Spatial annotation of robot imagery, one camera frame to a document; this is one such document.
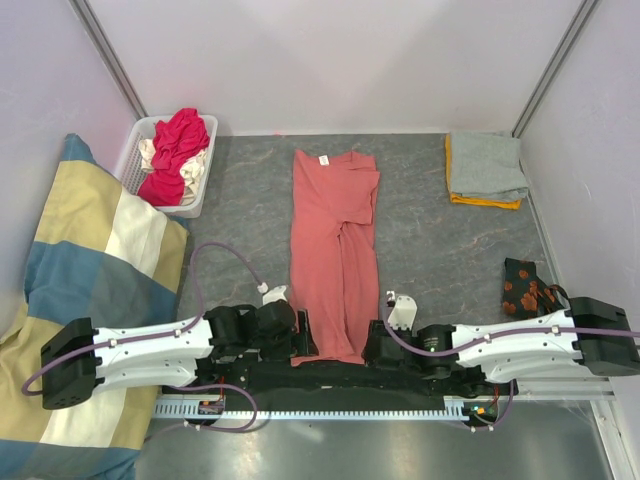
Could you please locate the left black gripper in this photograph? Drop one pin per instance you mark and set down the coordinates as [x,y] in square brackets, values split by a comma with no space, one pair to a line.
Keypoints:
[295,344]

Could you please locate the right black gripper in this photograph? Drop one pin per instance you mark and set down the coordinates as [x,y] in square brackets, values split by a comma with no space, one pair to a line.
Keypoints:
[376,327]

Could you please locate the salmon pink t shirt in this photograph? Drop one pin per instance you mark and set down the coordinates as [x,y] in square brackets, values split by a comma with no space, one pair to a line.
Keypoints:
[334,272]

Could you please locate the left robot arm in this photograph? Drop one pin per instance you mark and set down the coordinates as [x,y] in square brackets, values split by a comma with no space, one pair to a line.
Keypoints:
[82,360]

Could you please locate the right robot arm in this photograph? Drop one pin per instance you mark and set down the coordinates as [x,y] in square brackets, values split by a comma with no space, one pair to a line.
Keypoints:
[588,335]

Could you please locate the floral dark bag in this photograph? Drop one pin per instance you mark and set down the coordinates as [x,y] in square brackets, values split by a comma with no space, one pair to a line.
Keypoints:
[525,295]

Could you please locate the cream t shirt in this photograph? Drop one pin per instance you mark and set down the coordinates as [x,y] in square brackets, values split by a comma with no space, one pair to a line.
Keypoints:
[164,188]

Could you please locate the blue yellow checked pillow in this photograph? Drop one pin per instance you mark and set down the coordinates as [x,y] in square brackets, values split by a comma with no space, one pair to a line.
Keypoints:
[101,253]

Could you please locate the white plastic laundry basket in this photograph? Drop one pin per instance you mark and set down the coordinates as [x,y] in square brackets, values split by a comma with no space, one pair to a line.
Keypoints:
[128,170]

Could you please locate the magenta t shirt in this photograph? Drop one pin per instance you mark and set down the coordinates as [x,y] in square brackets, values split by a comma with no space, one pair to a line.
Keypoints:
[177,139]

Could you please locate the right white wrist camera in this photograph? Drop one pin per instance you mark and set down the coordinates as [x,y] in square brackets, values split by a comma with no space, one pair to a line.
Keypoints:
[402,311]

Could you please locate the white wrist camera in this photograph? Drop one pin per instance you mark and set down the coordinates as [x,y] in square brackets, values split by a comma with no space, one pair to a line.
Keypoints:
[275,294]
[402,311]

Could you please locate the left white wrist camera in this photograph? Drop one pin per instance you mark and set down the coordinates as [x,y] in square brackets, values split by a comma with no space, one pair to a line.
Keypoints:
[275,294]

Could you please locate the grey slotted cable duct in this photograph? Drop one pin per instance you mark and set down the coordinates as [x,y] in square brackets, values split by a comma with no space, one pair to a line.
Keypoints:
[195,408]

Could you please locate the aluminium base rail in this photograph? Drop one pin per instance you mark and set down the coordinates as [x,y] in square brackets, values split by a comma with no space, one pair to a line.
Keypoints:
[564,389]

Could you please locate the right aluminium frame post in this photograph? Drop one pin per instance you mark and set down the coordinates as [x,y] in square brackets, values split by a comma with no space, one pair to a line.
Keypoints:
[560,55]

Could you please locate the aluminium frame post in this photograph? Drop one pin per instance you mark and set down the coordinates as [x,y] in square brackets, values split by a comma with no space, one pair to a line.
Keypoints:
[560,55]
[95,31]

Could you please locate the left aluminium frame post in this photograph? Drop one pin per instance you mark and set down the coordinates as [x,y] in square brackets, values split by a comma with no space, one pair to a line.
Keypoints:
[95,31]

